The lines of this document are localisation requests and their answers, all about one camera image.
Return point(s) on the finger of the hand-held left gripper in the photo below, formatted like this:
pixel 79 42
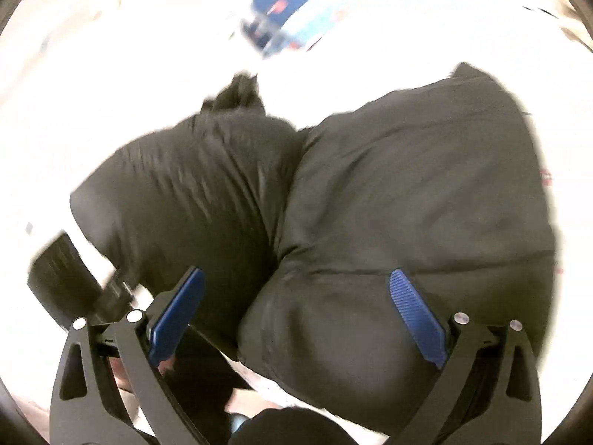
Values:
pixel 119 289

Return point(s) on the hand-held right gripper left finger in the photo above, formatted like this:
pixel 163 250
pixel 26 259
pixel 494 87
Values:
pixel 178 315

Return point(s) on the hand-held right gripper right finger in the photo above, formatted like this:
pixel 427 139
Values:
pixel 417 315

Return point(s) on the black puffer jacket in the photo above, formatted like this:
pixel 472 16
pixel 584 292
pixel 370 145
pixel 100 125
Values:
pixel 407 185

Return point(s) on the white printed bed sheet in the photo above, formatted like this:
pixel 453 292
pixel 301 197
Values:
pixel 139 79

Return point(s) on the blue printed blanket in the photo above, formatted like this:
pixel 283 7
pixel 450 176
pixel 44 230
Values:
pixel 278 7

